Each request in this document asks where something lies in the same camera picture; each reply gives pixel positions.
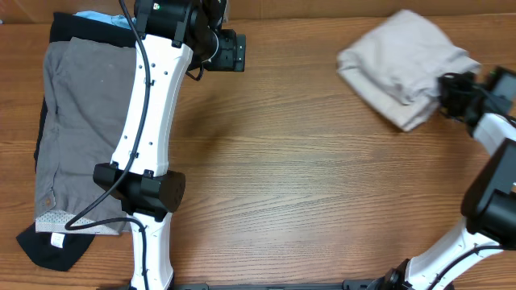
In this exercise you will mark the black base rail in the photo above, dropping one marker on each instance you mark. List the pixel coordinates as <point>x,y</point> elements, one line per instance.
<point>345,285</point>

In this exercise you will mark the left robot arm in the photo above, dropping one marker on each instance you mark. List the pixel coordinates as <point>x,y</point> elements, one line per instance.
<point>173,38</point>

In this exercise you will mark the black garment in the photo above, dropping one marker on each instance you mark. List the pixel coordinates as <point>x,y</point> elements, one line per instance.
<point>60,250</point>

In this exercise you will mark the light blue garment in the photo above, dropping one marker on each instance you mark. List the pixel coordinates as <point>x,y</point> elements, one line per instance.
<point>118,20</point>

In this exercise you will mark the grey shorts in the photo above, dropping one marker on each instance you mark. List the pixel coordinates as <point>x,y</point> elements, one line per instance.
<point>87,90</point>

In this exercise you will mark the beige shorts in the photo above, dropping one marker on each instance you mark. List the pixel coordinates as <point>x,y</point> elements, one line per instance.
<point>395,67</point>

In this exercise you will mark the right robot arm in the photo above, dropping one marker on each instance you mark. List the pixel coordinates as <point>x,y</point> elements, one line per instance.
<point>487,226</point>

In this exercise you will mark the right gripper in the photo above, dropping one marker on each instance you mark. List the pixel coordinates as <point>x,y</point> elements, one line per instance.
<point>451,95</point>

